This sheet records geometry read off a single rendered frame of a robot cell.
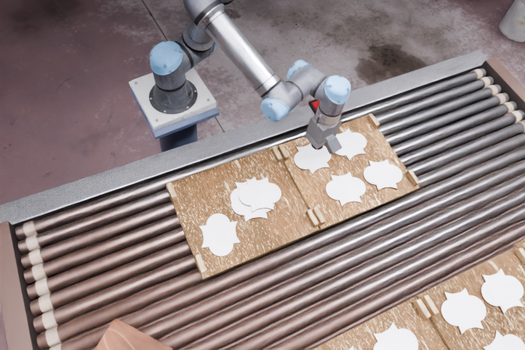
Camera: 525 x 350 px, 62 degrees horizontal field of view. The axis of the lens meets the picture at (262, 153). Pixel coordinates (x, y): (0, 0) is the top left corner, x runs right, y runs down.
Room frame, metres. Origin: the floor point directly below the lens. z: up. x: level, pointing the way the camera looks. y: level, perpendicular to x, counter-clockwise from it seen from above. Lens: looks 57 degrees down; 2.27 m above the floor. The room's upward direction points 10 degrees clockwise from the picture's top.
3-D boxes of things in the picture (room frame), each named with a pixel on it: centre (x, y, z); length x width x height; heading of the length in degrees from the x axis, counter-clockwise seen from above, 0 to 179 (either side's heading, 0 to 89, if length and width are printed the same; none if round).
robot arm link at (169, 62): (1.08, 0.39, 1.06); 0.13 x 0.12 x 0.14; 148
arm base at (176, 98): (1.07, 0.39, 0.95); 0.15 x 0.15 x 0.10
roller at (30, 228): (0.96, -0.10, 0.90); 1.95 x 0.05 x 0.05; 124
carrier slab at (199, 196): (0.63, 0.04, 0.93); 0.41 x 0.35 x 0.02; 124
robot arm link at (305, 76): (0.91, -0.09, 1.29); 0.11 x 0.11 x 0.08; 58
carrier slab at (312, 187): (0.86, -0.31, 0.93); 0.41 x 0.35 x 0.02; 123
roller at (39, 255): (0.87, -0.15, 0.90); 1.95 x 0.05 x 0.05; 124
